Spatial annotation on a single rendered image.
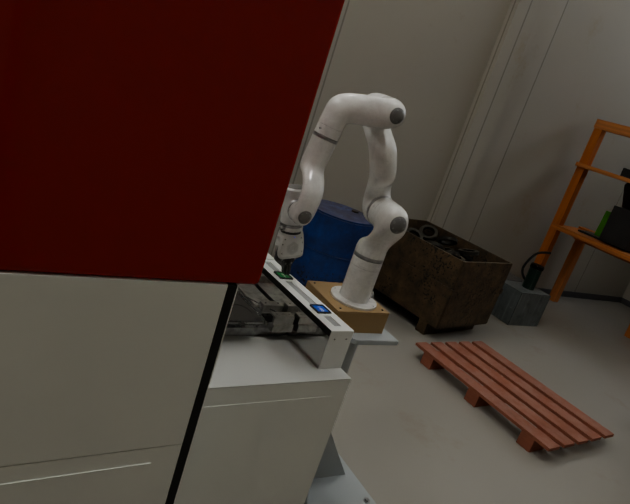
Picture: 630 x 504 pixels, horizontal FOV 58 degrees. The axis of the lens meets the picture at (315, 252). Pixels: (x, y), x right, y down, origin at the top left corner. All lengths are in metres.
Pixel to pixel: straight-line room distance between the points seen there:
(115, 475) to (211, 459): 0.45
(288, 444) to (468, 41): 4.50
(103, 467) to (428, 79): 4.68
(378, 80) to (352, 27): 0.52
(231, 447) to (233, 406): 0.15
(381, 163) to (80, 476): 1.34
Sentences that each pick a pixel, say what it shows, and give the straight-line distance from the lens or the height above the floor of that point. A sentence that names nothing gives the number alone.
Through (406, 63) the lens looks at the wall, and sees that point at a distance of 5.28.
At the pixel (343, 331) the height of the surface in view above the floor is 0.96.
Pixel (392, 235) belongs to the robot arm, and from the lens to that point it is 2.06.
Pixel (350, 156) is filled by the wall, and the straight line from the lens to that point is 5.14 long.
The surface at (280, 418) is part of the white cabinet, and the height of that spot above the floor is 0.69.
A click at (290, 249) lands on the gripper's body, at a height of 1.08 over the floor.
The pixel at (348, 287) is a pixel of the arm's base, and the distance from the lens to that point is 2.18.
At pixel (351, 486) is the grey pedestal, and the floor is 0.01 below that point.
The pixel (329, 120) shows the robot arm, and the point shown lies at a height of 1.55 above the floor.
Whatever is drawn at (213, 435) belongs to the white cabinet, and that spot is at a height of 0.66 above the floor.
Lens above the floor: 1.66
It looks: 16 degrees down
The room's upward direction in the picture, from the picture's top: 18 degrees clockwise
